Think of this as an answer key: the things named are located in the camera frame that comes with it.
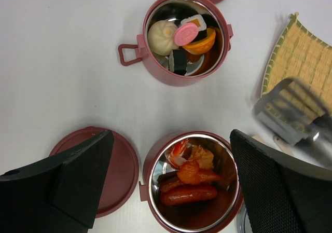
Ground sushi roll white centre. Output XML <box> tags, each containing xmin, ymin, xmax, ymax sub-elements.
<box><xmin>169</xmin><ymin>49</ymin><xmax>187</xmax><ymax>76</ymax></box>

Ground metal tongs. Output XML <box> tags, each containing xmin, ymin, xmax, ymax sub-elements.
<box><xmin>253</xmin><ymin>77</ymin><xmax>331</xmax><ymax>169</ymax></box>

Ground grey lid with handle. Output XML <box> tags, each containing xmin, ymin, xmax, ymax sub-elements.
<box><xmin>236</xmin><ymin>204</ymin><xmax>252</xmax><ymax>233</ymax></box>

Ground red chicken wing toy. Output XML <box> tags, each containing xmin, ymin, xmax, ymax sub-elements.
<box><xmin>177</xmin><ymin>160</ymin><xmax>223</xmax><ymax>185</ymax></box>

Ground white rice ball toy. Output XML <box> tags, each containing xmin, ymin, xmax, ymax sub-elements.
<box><xmin>147</xmin><ymin>20</ymin><xmax>179</xmax><ymax>56</ymax></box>

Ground red sausage toy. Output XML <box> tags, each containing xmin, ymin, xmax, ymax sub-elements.
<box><xmin>160</xmin><ymin>184</ymin><xmax>217</xmax><ymax>206</ymax></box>

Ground lower pink steel pot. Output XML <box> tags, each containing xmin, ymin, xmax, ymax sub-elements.
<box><xmin>140</xmin><ymin>131</ymin><xmax>243</xmax><ymax>232</ymax></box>

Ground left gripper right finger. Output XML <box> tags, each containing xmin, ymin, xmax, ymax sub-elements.
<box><xmin>230</xmin><ymin>129</ymin><xmax>331</xmax><ymax>232</ymax></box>

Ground brown sausage toy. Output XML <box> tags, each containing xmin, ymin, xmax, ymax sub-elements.
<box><xmin>159</xmin><ymin>177</ymin><xmax>185</xmax><ymax>193</ymax></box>

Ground upper pink steel pot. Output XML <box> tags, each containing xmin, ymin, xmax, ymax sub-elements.
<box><xmin>118</xmin><ymin>0</ymin><xmax>233</xmax><ymax>86</ymax></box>

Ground pink steel pot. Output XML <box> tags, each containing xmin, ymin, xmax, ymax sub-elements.
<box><xmin>118</xmin><ymin>0</ymin><xmax>233</xmax><ymax>86</ymax></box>
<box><xmin>140</xmin><ymin>131</ymin><xmax>243</xmax><ymax>232</ymax></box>

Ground fried cutlet toy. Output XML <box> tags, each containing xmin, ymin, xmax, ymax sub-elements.
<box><xmin>188</xmin><ymin>145</ymin><xmax>214</xmax><ymax>171</ymax></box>

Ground orange toy fruit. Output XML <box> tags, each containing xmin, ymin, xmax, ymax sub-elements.
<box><xmin>182</xmin><ymin>28</ymin><xmax>216</xmax><ymax>55</ymax></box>

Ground bamboo tray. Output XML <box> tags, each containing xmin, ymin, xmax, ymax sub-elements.
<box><xmin>261</xmin><ymin>12</ymin><xmax>331</xmax><ymax>112</ymax></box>

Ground sushi roll orange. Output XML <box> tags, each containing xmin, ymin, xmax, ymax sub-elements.
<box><xmin>181</xmin><ymin>14</ymin><xmax>208</xmax><ymax>42</ymax></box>

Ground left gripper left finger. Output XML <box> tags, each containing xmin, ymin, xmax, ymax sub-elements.
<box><xmin>1</xmin><ymin>130</ymin><xmax>114</xmax><ymax>232</ymax></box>

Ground pink round toy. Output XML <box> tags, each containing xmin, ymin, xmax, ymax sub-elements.
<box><xmin>173</xmin><ymin>23</ymin><xmax>199</xmax><ymax>46</ymax></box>

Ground beige spoon handle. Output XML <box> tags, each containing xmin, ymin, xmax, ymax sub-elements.
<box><xmin>252</xmin><ymin>135</ymin><xmax>294</xmax><ymax>157</ymax></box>

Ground toy shrimp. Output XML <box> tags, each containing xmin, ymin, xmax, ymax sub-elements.
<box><xmin>165</xmin><ymin>139</ymin><xmax>189</xmax><ymax>169</ymax></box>

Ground lower dark red lid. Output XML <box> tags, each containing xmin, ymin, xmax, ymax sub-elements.
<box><xmin>49</xmin><ymin>126</ymin><xmax>140</xmax><ymax>218</ymax></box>

